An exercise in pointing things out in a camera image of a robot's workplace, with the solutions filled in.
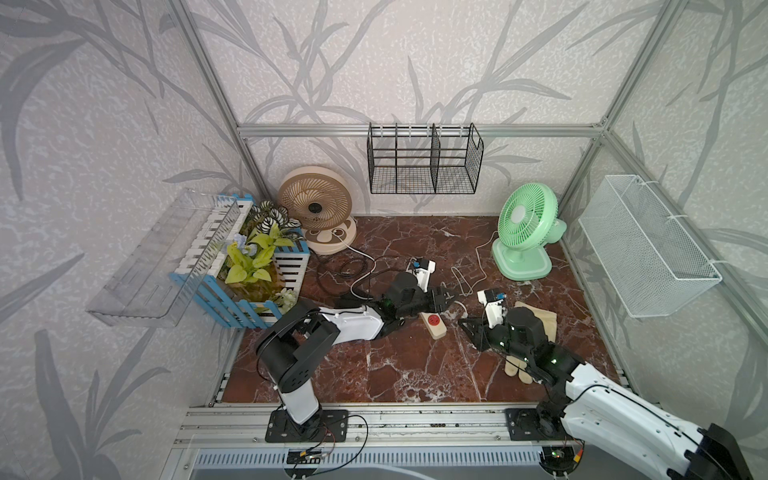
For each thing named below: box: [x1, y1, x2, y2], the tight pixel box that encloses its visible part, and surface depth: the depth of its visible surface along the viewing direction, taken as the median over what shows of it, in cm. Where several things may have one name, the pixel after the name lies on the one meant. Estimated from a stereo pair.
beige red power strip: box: [420, 312, 447, 340], surface depth 91 cm
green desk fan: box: [492, 183, 567, 282], surface depth 93 cm
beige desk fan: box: [277, 166, 357, 255], surface depth 96 cm
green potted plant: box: [225, 201, 302, 314], surface depth 84 cm
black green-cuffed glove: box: [334, 291, 397, 319], surface depth 71 cm
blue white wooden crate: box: [169, 193, 311, 329], surface depth 82 cm
